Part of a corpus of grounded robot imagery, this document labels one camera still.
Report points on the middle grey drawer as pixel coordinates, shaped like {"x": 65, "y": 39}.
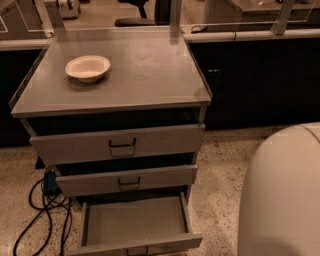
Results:
{"x": 123, "y": 181}

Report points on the grey drawer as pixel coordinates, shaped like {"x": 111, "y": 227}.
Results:
{"x": 140, "y": 226}
{"x": 109, "y": 145}
{"x": 123, "y": 181}

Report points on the white bowl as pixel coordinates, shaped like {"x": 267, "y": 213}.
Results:
{"x": 87, "y": 69}

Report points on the dark lower cabinets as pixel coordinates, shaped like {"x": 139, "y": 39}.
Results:
{"x": 261, "y": 83}

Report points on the black office chair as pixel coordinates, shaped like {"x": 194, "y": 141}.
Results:
{"x": 140, "y": 19}

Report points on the bottom grey drawer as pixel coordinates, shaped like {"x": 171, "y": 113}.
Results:
{"x": 140, "y": 226}

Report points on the top grey drawer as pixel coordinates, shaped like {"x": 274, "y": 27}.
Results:
{"x": 109, "y": 145}

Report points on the blue power box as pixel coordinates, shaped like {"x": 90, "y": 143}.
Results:
{"x": 49, "y": 185}

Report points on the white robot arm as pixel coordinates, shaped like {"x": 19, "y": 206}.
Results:
{"x": 280, "y": 201}

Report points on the grey drawer cabinet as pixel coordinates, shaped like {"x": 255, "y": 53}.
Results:
{"x": 153, "y": 81}

